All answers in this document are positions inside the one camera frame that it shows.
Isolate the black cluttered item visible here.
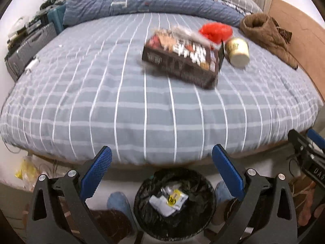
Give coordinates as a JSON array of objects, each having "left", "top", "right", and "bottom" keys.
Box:
[{"left": 39, "top": 0, "right": 60, "bottom": 11}]

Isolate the white charger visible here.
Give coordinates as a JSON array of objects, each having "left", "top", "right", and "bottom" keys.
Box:
[{"left": 24, "top": 58, "right": 40, "bottom": 73}]

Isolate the teal plastic crate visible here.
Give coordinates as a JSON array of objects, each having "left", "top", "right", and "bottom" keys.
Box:
[{"left": 48, "top": 5, "right": 67, "bottom": 35}]

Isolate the yellow snack packet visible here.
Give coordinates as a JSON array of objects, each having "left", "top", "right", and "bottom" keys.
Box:
[{"left": 162, "top": 188, "right": 189, "bottom": 211}]

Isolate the beige paper cup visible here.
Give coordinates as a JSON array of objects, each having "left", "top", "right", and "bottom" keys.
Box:
[{"left": 225, "top": 38, "right": 250, "bottom": 68}]

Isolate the red plastic bag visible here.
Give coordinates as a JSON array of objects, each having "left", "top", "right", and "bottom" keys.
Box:
[{"left": 198, "top": 23, "right": 233, "bottom": 45}]

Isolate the white plastic item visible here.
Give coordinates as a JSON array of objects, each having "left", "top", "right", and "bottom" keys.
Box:
[{"left": 8, "top": 16, "right": 29, "bottom": 40}]

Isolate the person's right leg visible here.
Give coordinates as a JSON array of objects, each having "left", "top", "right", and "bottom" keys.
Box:
[{"left": 214, "top": 180, "right": 239, "bottom": 225}]

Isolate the yellow plastic bag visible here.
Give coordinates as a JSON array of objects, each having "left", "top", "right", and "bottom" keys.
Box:
[{"left": 15, "top": 158, "right": 38, "bottom": 190}]

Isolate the dark brown snack box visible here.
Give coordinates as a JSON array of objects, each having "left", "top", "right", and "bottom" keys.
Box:
[{"left": 142, "top": 29, "right": 225, "bottom": 90}]

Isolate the brown quilted jacket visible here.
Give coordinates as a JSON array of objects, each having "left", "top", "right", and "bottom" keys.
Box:
[{"left": 240, "top": 13, "right": 299, "bottom": 70}]

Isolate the person's left leg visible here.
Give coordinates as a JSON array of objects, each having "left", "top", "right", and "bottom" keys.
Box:
[{"left": 107, "top": 192, "right": 139, "bottom": 237}]

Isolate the translucent plastic wrapper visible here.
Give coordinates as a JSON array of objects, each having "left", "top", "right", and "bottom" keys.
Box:
[{"left": 170, "top": 27, "right": 221, "bottom": 51}]

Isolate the wooden headboard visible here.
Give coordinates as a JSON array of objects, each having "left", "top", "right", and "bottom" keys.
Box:
[{"left": 268, "top": 0, "right": 325, "bottom": 102}]

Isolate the black trash bin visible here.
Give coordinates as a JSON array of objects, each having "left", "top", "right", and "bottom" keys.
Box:
[{"left": 133, "top": 168, "right": 217, "bottom": 242}]

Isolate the grey hard suitcase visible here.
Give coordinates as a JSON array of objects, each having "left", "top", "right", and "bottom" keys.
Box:
[{"left": 4, "top": 22, "right": 57, "bottom": 82}]

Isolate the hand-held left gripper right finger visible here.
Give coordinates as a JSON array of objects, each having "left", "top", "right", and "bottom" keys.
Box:
[{"left": 211, "top": 144, "right": 297, "bottom": 244}]

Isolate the person's right hand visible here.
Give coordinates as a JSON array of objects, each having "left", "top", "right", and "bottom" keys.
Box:
[{"left": 298, "top": 185, "right": 325, "bottom": 225}]

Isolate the person's leg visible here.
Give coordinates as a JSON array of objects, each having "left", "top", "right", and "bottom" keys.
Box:
[
  {"left": 107, "top": 192, "right": 139, "bottom": 237},
  {"left": 214, "top": 180, "right": 239, "bottom": 225}
]

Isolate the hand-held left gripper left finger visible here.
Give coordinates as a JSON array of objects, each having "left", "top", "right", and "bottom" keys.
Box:
[{"left": 26, "top": 145, "right": 113, "bottom": 244}]

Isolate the blue striped quilt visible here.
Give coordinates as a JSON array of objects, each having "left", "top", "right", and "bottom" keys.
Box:
[{"left": 62, "top": 0, "right": 245, "bottom": 28}]

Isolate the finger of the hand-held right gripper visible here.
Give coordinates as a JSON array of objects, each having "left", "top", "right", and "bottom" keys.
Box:
[
  {"left": 288, "top": 129, "right": 322, "bottom": 167},
  {"left": 306, "top": 128, "right": 325, "bottom": 148}
]

